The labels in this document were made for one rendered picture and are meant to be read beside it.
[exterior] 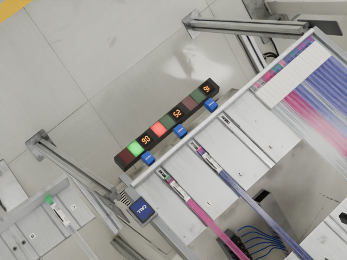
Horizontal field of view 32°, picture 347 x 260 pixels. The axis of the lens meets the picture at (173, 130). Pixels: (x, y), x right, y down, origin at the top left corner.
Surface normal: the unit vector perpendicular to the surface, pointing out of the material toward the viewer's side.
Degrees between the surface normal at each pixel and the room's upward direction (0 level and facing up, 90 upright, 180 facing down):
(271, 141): 42
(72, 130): 0
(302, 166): 0
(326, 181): 0
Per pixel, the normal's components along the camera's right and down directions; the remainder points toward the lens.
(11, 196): 0.48, 0.18
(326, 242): 0.04, -0.37
